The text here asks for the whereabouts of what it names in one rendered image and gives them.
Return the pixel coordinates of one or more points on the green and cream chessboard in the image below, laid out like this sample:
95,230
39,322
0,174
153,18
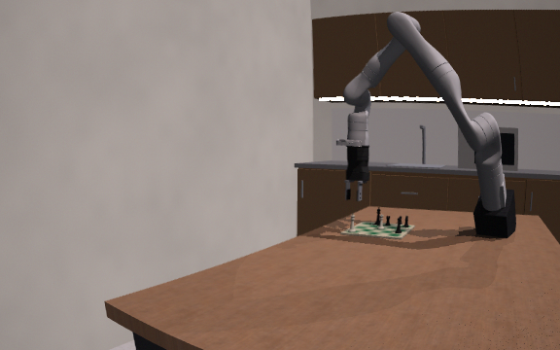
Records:
369,229

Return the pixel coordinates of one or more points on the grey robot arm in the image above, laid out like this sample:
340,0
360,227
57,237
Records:
479,132

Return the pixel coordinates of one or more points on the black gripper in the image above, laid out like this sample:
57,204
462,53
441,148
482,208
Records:
357,157

